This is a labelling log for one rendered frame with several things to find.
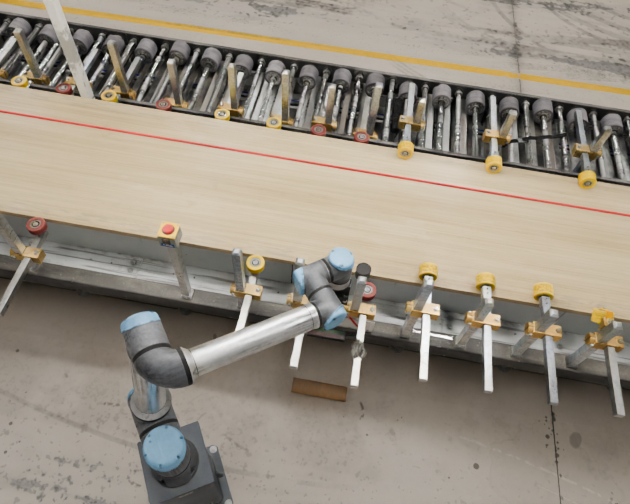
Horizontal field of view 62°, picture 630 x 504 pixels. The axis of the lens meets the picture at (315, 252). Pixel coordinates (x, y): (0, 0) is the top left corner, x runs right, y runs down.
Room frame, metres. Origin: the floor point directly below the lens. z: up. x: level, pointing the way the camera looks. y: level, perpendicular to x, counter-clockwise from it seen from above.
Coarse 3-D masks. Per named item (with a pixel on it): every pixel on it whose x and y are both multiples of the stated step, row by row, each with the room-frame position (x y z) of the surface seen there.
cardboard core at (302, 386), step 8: (296, 384) 0.96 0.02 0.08; (304, 384) 0.96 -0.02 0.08; (312, 384) 0.97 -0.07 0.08; (320, 384) 0.97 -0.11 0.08; (328, 384) 0.98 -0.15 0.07; (296, 392) 0.92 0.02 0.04; (304, 392) 0.92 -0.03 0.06; (312, 392) 0.93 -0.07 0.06; (320, 392) 0.93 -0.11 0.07; (328, 392) 0.93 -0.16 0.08; (336, 392) 0.94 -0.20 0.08; (344, 392) 0.94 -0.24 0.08; (344, 400) 0.91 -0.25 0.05
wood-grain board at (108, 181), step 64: (0, 128) 1.82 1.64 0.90; (64, 128) 1.87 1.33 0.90; (128, 128) 1.92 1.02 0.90; (192, 128) 1.97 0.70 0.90; (256, 128) 2.02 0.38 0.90; (0, 192) 1.43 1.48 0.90; (64, 192) 1.47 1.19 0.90; (128, 192) 1.51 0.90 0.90; (192, 192) 1.55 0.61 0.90; (256, 192) 1.59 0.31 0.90; (320, 192) 1.64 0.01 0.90; (384, 192) 1.68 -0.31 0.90; (448, 192) 1.72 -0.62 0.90; (512, 192) 1.77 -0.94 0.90; (576, 192) 1.82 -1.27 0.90; (320, 256) 1.27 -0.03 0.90; (384, 256) 1.31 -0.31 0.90; (448, 256) 1.35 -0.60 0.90; (512, 256) 1.38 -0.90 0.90; (576, 256) 1.42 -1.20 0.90
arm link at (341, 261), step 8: (336, 248) 1.01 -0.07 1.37; (344, 248) 1.02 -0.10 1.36; (328, 256) 0.98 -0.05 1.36; (336, 256) 0.98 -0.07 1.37; (344, 256) 0.98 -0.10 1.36; (352, 256) 0.99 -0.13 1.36; (336, 264) 0.95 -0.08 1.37; (344, 264) 0.95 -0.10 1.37; (352, 264) 0.96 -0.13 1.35; (336, 272) 0.93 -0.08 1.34; (344, 272) 0.94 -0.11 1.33; (336, 280) 0.94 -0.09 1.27; (344, 280) 0.94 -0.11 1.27
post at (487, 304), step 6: (486, 300) 1.02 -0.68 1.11; (492, 300) 1.02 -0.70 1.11; (480, 306) 1.02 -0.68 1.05; (486, 306) 1.00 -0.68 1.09; (492, 306) 1.00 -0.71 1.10; (474, 312) 1.04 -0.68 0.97; (480, 312) 1.00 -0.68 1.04; (486, 312) 1.00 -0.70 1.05; (474, 318) 1.01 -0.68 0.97; (480, 318) 1.00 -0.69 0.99; (462, 330) 1.03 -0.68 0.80; (468, 330) 1.00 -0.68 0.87; (474, 330) 1.00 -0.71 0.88; (462, 336) 1.00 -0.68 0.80; (468, 336) 1.00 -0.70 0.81; (462, 342) 1.00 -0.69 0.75
